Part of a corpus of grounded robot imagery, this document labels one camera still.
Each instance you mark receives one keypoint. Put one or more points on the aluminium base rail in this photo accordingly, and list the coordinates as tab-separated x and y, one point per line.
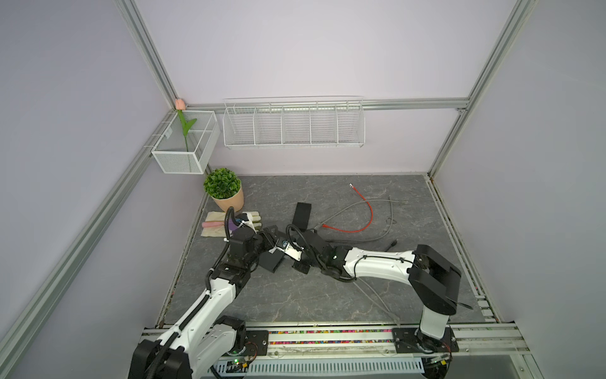
344	350

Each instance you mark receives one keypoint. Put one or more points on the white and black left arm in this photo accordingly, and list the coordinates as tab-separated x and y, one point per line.
203	308

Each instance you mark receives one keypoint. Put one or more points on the white wire basket small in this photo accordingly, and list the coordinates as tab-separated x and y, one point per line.
170	150

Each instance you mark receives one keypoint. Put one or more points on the white wire shelf wide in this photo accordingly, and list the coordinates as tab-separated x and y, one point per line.
297	122

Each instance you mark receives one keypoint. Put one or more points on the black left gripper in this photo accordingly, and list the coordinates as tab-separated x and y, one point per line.
267	237

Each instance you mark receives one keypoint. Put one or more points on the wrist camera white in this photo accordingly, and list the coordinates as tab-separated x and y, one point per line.
251	220
288	249

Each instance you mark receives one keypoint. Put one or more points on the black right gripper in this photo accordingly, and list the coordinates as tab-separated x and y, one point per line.
300	267

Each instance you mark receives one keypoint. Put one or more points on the purple trowel with pink handle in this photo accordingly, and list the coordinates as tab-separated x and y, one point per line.
216	226

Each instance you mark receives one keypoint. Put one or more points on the green plant in beige pot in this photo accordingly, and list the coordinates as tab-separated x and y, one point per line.
225	188

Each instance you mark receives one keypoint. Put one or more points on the pink tulip artificial flower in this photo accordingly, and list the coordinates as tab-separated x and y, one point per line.
186	124

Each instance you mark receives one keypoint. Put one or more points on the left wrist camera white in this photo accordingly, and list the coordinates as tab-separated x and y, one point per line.
251	220

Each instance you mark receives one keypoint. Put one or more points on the black ribbed network switch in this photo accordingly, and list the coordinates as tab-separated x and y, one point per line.
302	215

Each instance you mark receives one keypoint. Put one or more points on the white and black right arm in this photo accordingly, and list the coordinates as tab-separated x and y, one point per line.
433	278

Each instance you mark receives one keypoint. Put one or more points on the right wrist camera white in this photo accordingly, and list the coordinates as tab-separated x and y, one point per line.
288	249

